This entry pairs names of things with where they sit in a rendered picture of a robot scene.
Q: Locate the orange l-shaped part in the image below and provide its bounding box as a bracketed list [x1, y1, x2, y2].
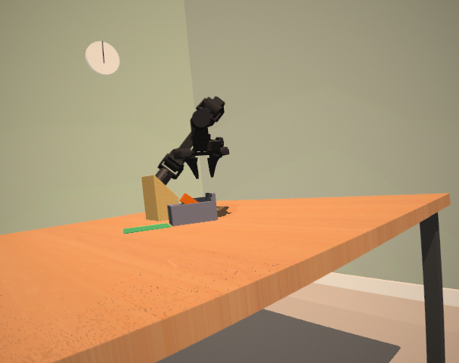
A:
[180, 194, 198, 204]

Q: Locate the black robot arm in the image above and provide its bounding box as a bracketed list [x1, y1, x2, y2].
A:
[155, 96, 225, 185]

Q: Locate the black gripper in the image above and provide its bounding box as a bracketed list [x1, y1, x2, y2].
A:
[174, 131, 229, 179]

